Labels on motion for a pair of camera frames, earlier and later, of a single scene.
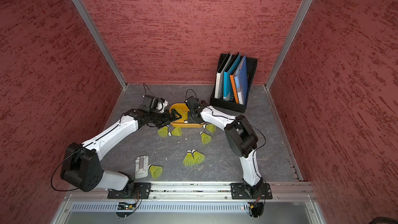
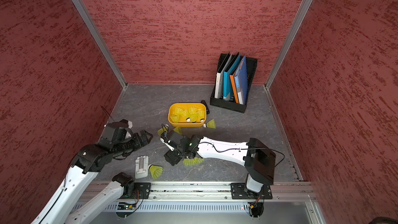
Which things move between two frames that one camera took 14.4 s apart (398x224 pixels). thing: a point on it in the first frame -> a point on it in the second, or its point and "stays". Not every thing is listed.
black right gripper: (190, 119) -> (171, 156)
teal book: (226, 77) stays
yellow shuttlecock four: (176, 131) stays
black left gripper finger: (174, 115) -> (146, 137)
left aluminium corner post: (81, 7) stays
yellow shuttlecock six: (164, 131) stays
